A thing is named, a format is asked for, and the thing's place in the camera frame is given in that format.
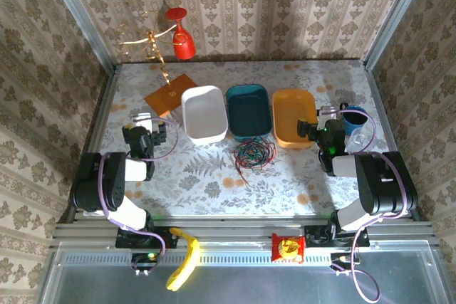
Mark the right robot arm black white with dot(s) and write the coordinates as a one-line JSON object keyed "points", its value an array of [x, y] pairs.
{"points": [[384, 183]]}

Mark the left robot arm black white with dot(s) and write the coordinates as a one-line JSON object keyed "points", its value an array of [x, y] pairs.
{"points": [[92, 183]]}

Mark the orange plastic bin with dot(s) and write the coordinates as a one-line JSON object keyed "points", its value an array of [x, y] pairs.
{"points": [[288, 119]]}

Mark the clear plastic cup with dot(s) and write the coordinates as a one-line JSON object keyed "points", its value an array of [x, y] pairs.
{"points": [[357, 138]]}

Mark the gold glass rack wooden base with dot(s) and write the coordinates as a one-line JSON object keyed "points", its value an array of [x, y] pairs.
{"points": [[167, 97]]}

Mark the white plastic bin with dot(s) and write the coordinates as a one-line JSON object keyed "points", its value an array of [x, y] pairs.
{"points": [[203, 115]]}

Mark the teal plastic bin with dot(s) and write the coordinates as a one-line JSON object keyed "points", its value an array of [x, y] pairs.
{"points": [[249, 111]]}

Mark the red wine glass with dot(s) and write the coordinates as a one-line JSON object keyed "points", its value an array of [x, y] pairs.
{"points": [[183, 46]]}

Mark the red yellow snack packet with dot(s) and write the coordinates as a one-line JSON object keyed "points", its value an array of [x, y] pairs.
{"points": [[288, 248]]}

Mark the yellow banana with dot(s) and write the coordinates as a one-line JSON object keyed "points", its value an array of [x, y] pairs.
{"points": [[189, 254]]}

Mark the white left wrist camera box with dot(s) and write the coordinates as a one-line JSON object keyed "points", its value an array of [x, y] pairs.
{"points": [[142, 119]]}

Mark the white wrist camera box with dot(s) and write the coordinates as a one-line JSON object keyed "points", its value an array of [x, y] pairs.
{"points": [[326, 112], [142, 119]]}

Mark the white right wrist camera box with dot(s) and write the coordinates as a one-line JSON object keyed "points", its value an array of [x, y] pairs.
{"points": [[326, 112]]}

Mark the aluminium frame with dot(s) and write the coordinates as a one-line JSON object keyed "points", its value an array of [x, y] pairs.
{"points": [[231, 224]]}

